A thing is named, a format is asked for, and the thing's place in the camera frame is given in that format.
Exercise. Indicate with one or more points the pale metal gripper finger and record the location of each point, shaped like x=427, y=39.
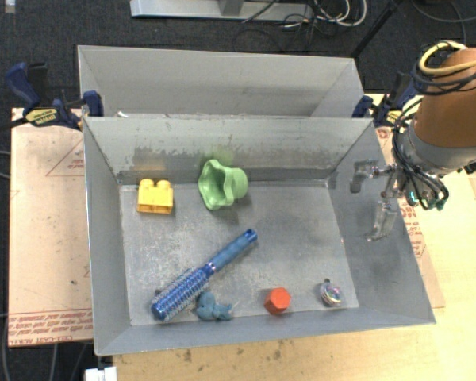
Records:
x=384, y=218
x=359, y=173

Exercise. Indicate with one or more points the grey metal bin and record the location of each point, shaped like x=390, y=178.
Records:
x=285, y=232

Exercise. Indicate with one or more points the red-orange hexagonal block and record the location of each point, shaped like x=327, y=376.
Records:
x=277, y=301

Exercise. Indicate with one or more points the green flower-shaped cup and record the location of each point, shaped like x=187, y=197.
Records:
x=216, y=185

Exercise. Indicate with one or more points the blue hairbrush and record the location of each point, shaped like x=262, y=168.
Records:
x=200, y=278

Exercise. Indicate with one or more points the blue toy animal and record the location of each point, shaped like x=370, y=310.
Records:
x=211, y=308

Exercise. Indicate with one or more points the yellow toy brick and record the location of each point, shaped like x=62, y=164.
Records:
x=154, y=197

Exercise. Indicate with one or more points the brown cardboard board, red print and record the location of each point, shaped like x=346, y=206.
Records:
x=47, y=228

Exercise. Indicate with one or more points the black cylinder on white bracket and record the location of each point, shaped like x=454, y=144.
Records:
x=473, y=167

